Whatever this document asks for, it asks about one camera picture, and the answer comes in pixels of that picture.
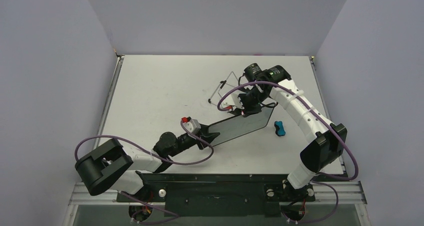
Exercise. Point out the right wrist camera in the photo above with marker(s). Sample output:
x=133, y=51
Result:
x=232, y=102

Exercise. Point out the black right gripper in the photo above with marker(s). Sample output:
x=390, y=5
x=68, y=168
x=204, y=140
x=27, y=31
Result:
x=250, y=106

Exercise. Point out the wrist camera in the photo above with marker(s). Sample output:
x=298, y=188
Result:
x=191, y=125
x=232, y=102

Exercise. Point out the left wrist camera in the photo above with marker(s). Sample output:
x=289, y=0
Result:
x=191, y=125

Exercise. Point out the small black-framed whiteboard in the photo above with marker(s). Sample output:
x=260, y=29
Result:
x=237, y=126

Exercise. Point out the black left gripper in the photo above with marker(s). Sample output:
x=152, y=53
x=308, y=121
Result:
x=207, y=137

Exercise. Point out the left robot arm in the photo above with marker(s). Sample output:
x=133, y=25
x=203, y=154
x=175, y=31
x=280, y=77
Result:
x=113, y=164

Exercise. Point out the wire whiteboard stand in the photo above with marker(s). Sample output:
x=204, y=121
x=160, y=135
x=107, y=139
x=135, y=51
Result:
x=222, y=88

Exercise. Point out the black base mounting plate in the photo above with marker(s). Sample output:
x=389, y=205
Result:
x=211, y=195

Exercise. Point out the blue whiteboard eraser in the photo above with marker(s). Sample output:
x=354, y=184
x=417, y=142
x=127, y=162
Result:
x=279, y=128

